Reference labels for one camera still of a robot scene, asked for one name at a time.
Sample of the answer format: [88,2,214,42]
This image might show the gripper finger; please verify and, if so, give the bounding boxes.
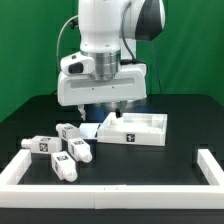
[78,105,86,121]
[115,101,127,118]

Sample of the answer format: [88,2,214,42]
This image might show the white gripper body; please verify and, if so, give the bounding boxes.
[57,63,147,106]

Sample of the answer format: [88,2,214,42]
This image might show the white square tabletop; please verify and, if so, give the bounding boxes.
[97,112,167,146]

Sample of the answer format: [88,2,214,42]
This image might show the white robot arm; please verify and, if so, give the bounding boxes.
[57,0,165,116]

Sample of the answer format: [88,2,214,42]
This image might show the white paper sheet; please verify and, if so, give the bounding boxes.
[79,123,101,139]

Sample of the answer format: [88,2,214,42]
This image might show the white U-shaped fence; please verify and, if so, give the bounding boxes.
[0,149,224,209]

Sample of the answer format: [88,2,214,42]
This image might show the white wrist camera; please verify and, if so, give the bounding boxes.
[60,52,95,76]

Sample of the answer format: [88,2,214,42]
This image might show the grey cable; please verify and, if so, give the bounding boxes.
[55,14,81,78]

